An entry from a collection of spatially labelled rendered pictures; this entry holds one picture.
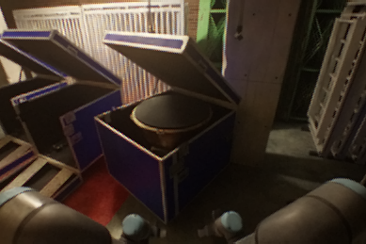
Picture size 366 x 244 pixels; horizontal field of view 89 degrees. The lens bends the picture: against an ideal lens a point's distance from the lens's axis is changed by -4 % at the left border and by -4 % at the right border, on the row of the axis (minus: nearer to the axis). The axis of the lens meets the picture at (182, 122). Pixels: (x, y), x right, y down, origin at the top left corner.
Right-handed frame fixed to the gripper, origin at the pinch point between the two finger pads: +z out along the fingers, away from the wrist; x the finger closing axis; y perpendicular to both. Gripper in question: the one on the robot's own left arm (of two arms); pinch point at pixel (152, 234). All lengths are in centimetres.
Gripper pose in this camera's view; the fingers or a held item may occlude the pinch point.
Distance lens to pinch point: 131.5
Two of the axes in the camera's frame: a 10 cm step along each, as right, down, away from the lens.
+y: 0.8, -8.0, 6.0
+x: -9.8, 0.4, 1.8
